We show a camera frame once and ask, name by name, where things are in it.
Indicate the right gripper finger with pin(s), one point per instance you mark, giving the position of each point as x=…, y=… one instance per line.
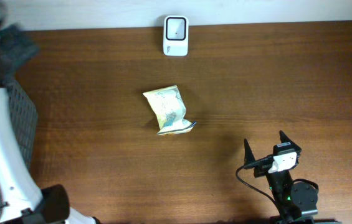
x=249, y=158
x=284, y=138

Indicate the grey plastic mesh basket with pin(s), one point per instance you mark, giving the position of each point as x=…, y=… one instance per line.
x=24, y=118

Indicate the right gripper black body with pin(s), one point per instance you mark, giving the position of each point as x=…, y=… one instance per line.
x=261, y=171

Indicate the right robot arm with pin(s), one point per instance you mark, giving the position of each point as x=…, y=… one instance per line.
x=294, y=199

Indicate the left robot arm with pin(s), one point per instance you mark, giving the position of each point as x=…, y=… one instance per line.
x=21, y=200

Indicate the yellow white snack bag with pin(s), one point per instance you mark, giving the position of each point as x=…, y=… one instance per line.
x=169, y=108

